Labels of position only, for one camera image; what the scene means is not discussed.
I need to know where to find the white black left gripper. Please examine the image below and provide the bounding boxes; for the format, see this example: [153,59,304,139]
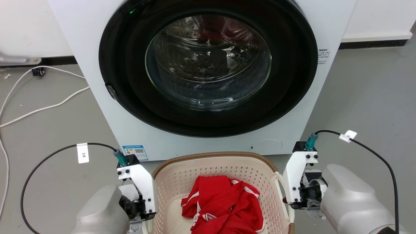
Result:
[117,163,159,225]

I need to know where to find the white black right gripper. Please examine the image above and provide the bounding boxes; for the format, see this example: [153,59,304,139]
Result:
[282,151,328,210]

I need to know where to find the beige perforated laundry basket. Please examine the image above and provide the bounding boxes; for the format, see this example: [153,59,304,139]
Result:
[150,151,295,234]

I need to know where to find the blue energy sticker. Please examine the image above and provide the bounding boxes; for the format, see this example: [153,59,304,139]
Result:
[122,145,149,162]

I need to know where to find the round white filter cover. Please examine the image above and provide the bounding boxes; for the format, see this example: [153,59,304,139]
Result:
[250,139,283,154]

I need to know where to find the red white-striped garment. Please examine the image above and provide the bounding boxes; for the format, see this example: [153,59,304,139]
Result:
[181,175,264,234]

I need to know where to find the black round washer door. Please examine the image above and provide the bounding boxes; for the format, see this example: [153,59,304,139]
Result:
[98,0,318,137]

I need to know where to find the white front-load washing machine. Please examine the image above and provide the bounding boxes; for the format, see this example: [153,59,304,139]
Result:
[48,0,358,162]

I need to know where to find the white printed cable tag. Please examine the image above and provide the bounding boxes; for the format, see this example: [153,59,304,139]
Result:
[77,143,89,164]

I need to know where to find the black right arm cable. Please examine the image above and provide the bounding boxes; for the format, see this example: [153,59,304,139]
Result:
[315,130,399,234]

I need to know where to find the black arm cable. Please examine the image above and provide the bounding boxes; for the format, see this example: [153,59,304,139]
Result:
[20,142,118,234]
[315,130,399,234]

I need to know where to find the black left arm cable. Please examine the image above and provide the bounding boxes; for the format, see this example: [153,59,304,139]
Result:
[20,142,118,234]

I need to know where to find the white floor cable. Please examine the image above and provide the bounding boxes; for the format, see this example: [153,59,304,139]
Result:
[0,139,9,219]
[0,86,90,128]
[0,66,86,115]

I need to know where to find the grey metal bracket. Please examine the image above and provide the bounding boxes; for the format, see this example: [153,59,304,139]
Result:
[0,54,42,66]

